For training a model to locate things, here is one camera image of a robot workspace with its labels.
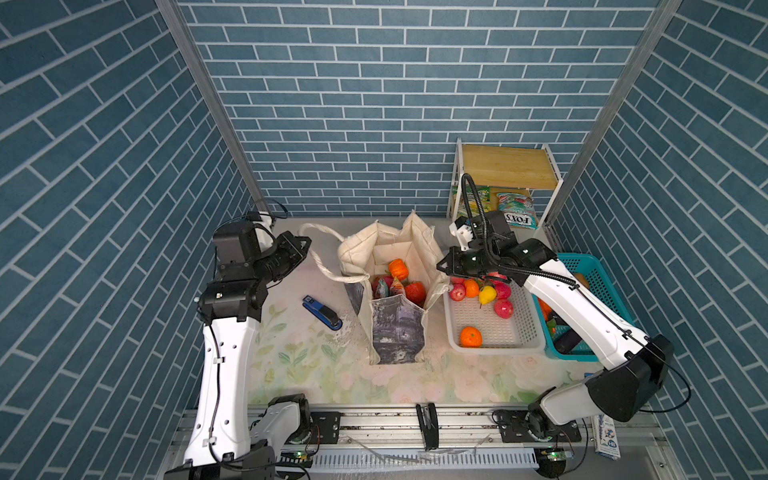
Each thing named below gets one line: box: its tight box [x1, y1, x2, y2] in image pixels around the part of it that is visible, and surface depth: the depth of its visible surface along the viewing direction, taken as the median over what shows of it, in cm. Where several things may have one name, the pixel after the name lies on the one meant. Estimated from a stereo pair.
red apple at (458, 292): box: [450, 284, 467, 301], surface depth 96 cm
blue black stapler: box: [302, 295, 343, 331], surface depth 93 cm
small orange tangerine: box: [464, 279, 479, 298], surface depth 96 cm
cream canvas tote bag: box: [298, 210, 451, 365], surface depth 80 cm
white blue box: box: [591, 414, 621, 460], surface depth 73 cm
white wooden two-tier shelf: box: [447, 138, 564, 231], surface depth 95 cm
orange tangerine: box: [459, 326, 483, 348], surface depth 86 cm
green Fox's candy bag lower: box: [496, 192, 539, 230], surface depth 101 cm
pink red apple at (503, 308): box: [494, 299, 514, 319], surface depth 92 cm
